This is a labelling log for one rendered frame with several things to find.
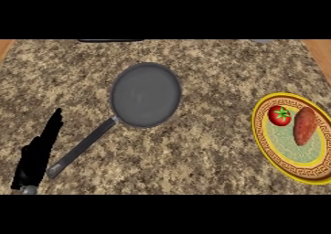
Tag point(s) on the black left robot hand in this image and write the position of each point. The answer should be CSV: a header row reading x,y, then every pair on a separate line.
x,y
39,152

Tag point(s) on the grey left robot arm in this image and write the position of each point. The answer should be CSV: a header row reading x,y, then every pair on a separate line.
x,y
28,190

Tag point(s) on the grey frying pan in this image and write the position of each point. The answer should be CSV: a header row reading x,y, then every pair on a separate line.
x,y
145,95

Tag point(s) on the yellow patterned plate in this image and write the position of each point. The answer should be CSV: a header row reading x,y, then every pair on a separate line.
x,y
284,143

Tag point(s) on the brown sweet potato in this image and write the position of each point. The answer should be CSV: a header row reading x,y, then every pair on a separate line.
x,y
305,126

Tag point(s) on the red tomato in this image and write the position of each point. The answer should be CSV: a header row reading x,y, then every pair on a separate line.
x,y
280,115

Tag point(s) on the pale grey object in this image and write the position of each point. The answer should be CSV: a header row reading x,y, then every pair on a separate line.
x,y
262,40

